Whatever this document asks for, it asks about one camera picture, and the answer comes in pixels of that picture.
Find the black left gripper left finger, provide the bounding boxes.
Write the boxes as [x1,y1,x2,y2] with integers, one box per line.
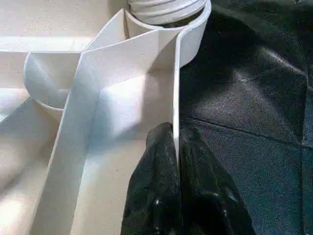
[121,122,183,235]

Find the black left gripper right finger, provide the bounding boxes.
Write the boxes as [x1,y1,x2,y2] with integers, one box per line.
[178,126,256,235]

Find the white plastic table leg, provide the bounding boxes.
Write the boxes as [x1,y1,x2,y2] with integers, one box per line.
[126,0,207,25]

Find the black work surface mat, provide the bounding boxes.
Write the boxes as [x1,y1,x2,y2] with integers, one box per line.
[174,0,313,235]

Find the white plastic table top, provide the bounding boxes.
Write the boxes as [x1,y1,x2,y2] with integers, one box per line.
[0,0,212,235]

